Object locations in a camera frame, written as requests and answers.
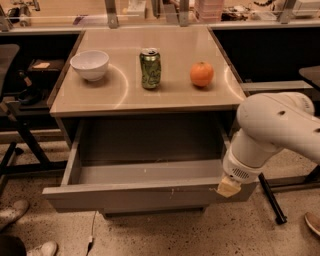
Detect white shoe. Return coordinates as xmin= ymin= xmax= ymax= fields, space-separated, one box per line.
xmin=27 ymin=241 xmax=58 ymax=256
xmin=0 ymin=199 xmax=29 ymax=231

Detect shoe at right edge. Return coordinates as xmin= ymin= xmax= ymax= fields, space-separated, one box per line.
xmin=304 ymin=212 xmax=320 ymax=236

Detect grey top drawer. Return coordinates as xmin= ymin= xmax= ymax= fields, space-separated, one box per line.
xmin=41 ymin=117 xmax=260 ymax=214

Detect green soda can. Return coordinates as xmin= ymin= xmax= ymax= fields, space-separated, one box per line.
xmin=139 ymin=48 xmax=161 ymax=89

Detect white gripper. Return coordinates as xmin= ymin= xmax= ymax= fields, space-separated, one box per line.
xmin=216 ymin=149 xmax=261 ymax=198

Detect grey drawer cabinet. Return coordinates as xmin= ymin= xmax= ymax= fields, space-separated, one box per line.
xmin=43 ymin=27 xmax=245 ymax=215

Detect white ceramic bowl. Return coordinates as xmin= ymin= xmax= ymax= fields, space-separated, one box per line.
xmin=70 ymin=50 xmax=109 ymax=81

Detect white floor cable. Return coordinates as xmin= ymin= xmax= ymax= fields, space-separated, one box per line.
xmin=85 ymin=210 xmax=98 ymax=256

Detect dark trouser leg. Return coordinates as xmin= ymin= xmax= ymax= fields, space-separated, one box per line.
xmin=0 ymin=235 xmax=26 ymax=256

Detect orange fruit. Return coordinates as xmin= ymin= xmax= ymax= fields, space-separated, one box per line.
xmin=190 ymin=62 xmax=214 ymax=87

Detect black chair frame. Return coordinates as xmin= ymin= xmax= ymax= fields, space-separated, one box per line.
xmin=0 ymin=44 xmax=67 ymax=187

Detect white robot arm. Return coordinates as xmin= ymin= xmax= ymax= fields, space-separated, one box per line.
xmin=216 ymin=92 xmax=320 ymax=198

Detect white shoe left upper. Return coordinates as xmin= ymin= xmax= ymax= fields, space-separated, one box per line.
xmin=0 ymin=199 xmax=29 ymax=231

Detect white shoe left lower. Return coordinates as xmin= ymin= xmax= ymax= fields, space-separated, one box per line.
xmin=27 ymin=241 xmax=58 ymax=256

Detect black floor bar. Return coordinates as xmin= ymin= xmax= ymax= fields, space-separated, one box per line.
xmin=258 ymin=173 xmax=287 ymax=225

